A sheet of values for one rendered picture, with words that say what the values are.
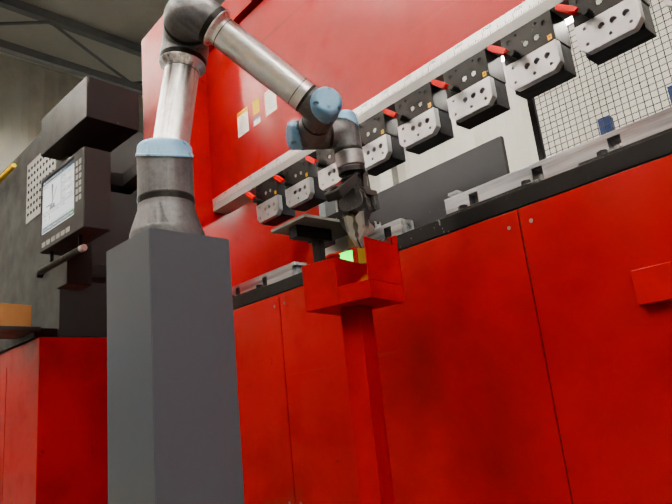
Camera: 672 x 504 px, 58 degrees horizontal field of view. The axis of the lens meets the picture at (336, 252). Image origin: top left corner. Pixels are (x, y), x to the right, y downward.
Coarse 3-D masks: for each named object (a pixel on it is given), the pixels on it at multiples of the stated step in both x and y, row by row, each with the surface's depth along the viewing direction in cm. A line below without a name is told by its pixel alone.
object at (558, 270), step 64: (576, 192) 133; (640, 192) 123; (448, 256) 158; (512, 256) 144; (576, 256) 132; (640, 256) 122; (256, 320) 222; (320, 320) 195; (384, 320) 173; (448, 320) 156; (512, 320) 142; (576, 320) 130; (640, 320) 120; (256, 384) 219; (320, 384) 192; (384, 384) 171; (448, 384) 154; (512, 384) 141; (576, 384) 129; (640, 384) 119; (256, 448) 215; (320, 448) 189; (448, 448) 153; (512, 448) 139; (576, 448) 128; (640, 448) 118
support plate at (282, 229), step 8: (304, 216) 185; (312, 216) 187; (320, 216) 189; (288, 224) 191; (304, 224) 192; (312, 224) 193; (320, 224) 194; (328, 224) 195; (336, 224) 196; (272, 232) 197; (280, 232) 198; (288, 232) 199; (336, 232) 205; (344, 232) 206
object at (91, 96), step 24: (72, 96) 276; (96, 96) 269; (120, 96) 278; (48, 120) 293; (72, 120) 273; (96, 120) 268; (120, 120) 275; (48, 144) 290; (72, 144) 287; (96, 144) 289; (120, 144) 292; (72, 264) 283; (72, 288) 288
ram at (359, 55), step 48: (288, 0) 246; (336, 0) 222; (384, 0) 202; (432, 0) 186; (480, 0) 172; (288, 48) 242; (336, 48) 219; (384, 48) 200; (432, 48) 184; (480, 48) 170; (240, 96) 267; (240, 144) 264; (240, 192) 260
